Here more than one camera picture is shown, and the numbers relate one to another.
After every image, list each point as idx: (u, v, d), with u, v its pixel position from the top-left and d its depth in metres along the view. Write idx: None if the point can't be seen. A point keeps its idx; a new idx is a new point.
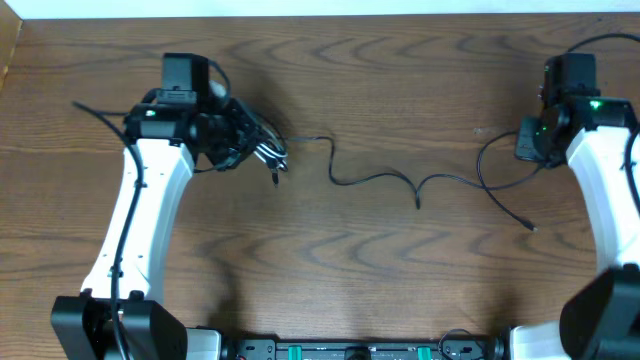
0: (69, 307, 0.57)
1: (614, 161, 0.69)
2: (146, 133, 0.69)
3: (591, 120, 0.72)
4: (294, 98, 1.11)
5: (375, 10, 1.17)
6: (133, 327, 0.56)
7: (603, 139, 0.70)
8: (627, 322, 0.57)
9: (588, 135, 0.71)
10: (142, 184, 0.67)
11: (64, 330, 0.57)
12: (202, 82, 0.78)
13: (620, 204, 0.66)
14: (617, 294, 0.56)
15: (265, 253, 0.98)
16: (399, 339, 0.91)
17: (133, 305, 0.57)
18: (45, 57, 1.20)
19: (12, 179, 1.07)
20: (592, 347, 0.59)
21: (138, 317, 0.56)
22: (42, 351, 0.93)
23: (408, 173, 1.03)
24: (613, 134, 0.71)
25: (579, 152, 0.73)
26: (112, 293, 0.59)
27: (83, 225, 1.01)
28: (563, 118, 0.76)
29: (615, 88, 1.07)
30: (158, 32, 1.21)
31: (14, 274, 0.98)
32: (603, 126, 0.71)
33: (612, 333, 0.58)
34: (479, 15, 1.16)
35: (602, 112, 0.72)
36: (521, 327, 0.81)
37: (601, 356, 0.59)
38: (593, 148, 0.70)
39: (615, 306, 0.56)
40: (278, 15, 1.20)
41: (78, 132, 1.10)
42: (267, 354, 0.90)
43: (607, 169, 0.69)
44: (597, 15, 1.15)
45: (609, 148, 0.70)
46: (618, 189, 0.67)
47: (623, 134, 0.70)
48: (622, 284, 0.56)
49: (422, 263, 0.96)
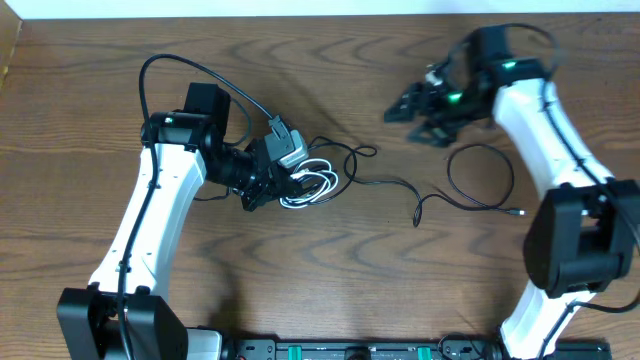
0: (73, 300, 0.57)
1: (533, 105, 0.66)
2: (165, 137, 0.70)
3: (509, 80, 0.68)
4: (294, 98, 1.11)
5: (376, 10, 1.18)
6: (136, 322, 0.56)
7: (519, 91, 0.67)
8: (576, 238, 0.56)
9: (507, 91, 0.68)
10: (155, 185, 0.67)
11: (69, 322, 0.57)
12: (221, 110, 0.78)
13: (546, 143, 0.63)
14: (560, 212, 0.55)
15: (265, 252, 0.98)
16: (399, 339, 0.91)
17: (137, 299, 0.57)
18: (45, 56, 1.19)
19: (11, 179, 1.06)
20: (553, 271, 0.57)
21: (142, 313, 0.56)
22: (41, 351, 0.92)
23: (408, 174, 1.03)
24: (530, 86, 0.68)
25: (502, 109, 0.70)
26: (120, 288, 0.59)
27: (82, 225, 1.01)
28: (484, 83, 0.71)
29: (613, 87, 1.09)
30: (158, 31, 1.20)
31: (14, 273, 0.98)
32: (520, 83, 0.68)
33: (566, 256, 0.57)
34: (478, 16, 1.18)
35: (516, 71, 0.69)
36: (507, 320, 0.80)
37: (565, 280, 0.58)
38: (512, 100, 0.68)
39: (561, 221, 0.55)
40: (278, 15, 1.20)
41: (78, 132, 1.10)
42: (267, 354, 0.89)
43: (528, 114, 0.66)
44: (596, 16, 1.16)
45: (526, 97, 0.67)
46: (543, 129, 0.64)
47: (538, 83, 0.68)
48: (560, 200, 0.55)
49: (423, 263, 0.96)
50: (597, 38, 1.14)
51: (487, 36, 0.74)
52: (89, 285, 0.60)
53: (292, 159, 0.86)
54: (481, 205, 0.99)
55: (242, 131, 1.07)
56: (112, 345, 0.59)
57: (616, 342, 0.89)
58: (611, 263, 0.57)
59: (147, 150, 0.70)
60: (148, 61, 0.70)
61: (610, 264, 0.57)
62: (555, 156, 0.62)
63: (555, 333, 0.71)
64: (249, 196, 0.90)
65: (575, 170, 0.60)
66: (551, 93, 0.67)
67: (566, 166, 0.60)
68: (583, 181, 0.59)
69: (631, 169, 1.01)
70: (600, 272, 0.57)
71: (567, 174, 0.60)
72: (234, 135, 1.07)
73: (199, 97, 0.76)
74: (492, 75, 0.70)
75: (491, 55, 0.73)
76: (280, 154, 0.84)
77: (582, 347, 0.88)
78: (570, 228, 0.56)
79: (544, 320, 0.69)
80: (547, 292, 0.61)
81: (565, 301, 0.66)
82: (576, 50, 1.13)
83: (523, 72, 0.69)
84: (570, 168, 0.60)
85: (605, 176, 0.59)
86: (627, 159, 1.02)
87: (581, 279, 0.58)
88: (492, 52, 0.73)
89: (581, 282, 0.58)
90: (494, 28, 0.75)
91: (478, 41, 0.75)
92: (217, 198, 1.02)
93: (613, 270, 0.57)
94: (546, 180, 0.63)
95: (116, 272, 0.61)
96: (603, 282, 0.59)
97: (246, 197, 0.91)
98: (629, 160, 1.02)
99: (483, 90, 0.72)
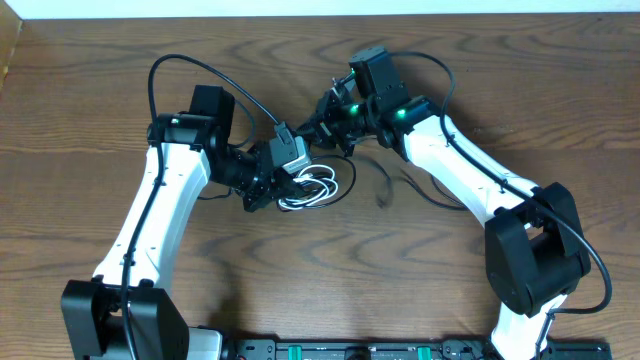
0: (79, 292, 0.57)
1: (440, 144, 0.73)
2: (173, 138, 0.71)
3: (408, 126, 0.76)
4: (294, 98, 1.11)
5: (375, 10, 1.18)
6: (140, 315, 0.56)
7: (422, 135, 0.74)
8: (530, 256, 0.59)
9: (409, 137, 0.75)
10: (161, 183, 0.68)
11: (73, 314, 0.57)
12: (226, 110, 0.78)
13: (464, 177, 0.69)
14: (506, 238, 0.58)
15: (266, 252, 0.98)
16: (399, 339, 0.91)
17: (140, 292, 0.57)
18: (45, 56, 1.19)
19: (11, 178, 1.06)
20: (525, 293, 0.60)
21: (147, 305, 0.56)
22: (42, 351, 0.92)
23: (406, 174, 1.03)
24: (430, 127, 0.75)
25: (416, 154, 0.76)
26: (124, 281, 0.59)
27: (82, 225, 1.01)
28: (387, 136, 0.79)
29: (613, 88, 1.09)
30: (158, 31, 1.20)
31: (14, 273, 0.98)
32: (419, 126, 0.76)
33: (529, 275, 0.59)
34: (478, 15, 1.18)
35: (411, 116, 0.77)
36: (496, 329, 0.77)
37: (539, 297, 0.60)
38: (420, 145, 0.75)
39: (511, 247, 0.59)
40: (278, 15, 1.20)
41: (78, 132, 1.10)
42: (267, 354, 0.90)
43: (438, 154, 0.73)
44: (596, 16, 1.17)
45: (429, 138, 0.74)
46: (455, 164, 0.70)
47: (437, 118, 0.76)
48: (501, 230, 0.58)
49: (423, 263, 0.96)
50: (598, 37, 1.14)
51: (373, 73, 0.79)
52: (93, 277, 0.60)
53: (294, 166, 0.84)
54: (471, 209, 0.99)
55: (242, 131, 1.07)
56: (113, 340, 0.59)
57: (616, 342, 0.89)
58: (570, 265, 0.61)
59: (154, 149, 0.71)
60: (152, 66, 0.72)
61: (571, 266, 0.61)
62: (479, 185, 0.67)
63: (544, 336, 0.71)
64: (250, 198, 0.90)
65: (502, 192, 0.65)
66: (450, 126, 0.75)
67: (492, 192, 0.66)
68: (513, 199, 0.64)
69: (631, 169, 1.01)
70: (564, 278, 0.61)
71: (496, 197, 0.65)
72: (237, 137, 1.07)
73: (205, 97, 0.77)
74: (388, 125, 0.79)
75: (383, 92, 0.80)
76: (283, 160, 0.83)
77: (582, 347, 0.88)
78: (520, 251, 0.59)
79: (534, 321, 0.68)
80: (526, 313, 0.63)
81: (545, 310, 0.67)
82: (576, 50, 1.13)
83: (418, 113, 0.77)
84: (496, 192, 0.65)
85: (530, 187, 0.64)
86: (628, 159, 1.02)
87: (552, 291, 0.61)
88: (383, 88, 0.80)
89: (553, 293, 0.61)
90: (376, 60, 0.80)
91: (366, 75, 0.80)
92: (218, 196, 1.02)
93: (574, 271, 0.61)
94: (479, 210, 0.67)
95: (121, 266, 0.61)
96: (571, 284, 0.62)
97: (246, 198, 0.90)
98: (629, 159, 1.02)
99: (387, 142, 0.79)
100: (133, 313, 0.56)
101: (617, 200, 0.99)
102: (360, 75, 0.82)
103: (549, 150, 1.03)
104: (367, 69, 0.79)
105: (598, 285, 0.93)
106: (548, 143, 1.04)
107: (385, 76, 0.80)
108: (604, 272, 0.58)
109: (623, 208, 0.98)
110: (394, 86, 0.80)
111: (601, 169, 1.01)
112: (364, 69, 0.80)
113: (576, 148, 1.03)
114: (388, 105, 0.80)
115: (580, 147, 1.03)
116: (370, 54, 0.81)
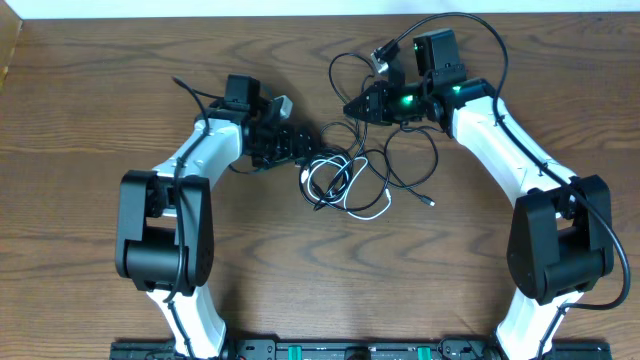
0: (135, 176, 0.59)
1: (487, 122, 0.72)
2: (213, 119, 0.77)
3: (459, 101, 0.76)
4: (294, 98, 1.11)
5: (376, 9, 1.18)
6: (191, 196, 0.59)
7: (471, 111, 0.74)
8: (554, 242, 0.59)
9: (460, 111, 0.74)
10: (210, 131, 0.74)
11: (127, 195, 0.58)
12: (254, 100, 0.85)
13: (506, 155, 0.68)
14: (533, 218, 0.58)
15: (267, 252, 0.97)
16: (399, 339, 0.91)
17: (190, 179, 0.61)
18: (46, 56, 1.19)
19: (12, 179, 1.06)
20: (541, 278, 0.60)
21: (197, 187, 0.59)
22: (42, 351, 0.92)
23: (405, 173, 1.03)
24: (481, 105, 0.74)
25: (461, 129, 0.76)
26: (176, 173, 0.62)
27: (82, 225, 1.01)
28: (437, 109, 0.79)
29: (613, 88, 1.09)
30: (158, 31, 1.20)
31: (14, 273, 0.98)
32: (471, 103, 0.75)
33: (548, 261, 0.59)
34: (479, 15, 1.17)
35: (464, 94, 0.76)
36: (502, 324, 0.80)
37: (553, 286, 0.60)
38: (467, 120, 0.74)
39: (537, 228, 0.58)
40: (279, 15, 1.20)
41: (79, 132, 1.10)
42: (267, 354, 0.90)
43: (483, 131, 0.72)
44: (596, 15, 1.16)
45: (478, 115, 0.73)
46: (498, 143, 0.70)
47: (491, 98, 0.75)
48: (532, 208, 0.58)
49: (423, 263, 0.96)
50: (598, 38, 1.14)
51: (436, 47, 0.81)
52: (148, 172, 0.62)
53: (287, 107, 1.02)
54: (471, 208, 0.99)
55: None
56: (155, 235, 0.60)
57: (615, 342, 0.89)
58: (592, 259, 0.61)
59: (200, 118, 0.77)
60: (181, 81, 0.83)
61: (591, 261, 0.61)
62: (519, 166, 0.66)
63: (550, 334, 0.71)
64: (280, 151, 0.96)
65: (540, 175, 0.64)
66: (501, 107, 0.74)
67: (529, 173, 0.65)
68: (550, 184, 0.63)
69: (632, 169, 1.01)
70: (583, 271, 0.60)
71: (532, 180, 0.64)
72: None
73: (237, 89, 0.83)
74: (441, 100, 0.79)
75: (442, 69, 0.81)
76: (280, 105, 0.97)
77: (581, 347, 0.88)
78: (545, 232, 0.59)
79: (539, 319, 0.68)
80: (538, 301, 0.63)
81: (556, 304, 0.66)
82: (577, 50, 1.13)
83: (473, 92, 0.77)
84: (535, 174, 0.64)
85: (568, 176, 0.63)
86: (628, 160, 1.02)
87: (568, 283, 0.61)
88: (442, 64, 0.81)
89: (570, 283, 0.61)
90: (439, 36, 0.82)
91: (428, 50, 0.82)
92: (218, 197, 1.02)
93: (594, 266, 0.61)
94: (514, 189, 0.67)
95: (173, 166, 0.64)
96: (589, 280, 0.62)
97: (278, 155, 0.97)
98: (630, 160, 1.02)
99: (436, 115, 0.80)
100: (188, 198, 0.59)
101: (617, 200, 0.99)
102: (422, 51, 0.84)
103: (548, 150, 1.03)
104: (432, 44, 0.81)
105: (598, 285, 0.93)
106: (548, 143, 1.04)
107: (444, 52, 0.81)
108: (625, 269, 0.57)
109: (622, 208, 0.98)
110: (453, 64, 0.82)
111: (601, 169, 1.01)
112: (429, 43, 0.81)
113: (576, 148, 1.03)
114: (445, 81, 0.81)
115: (580, 147, 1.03)
116: (435, 31, 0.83)
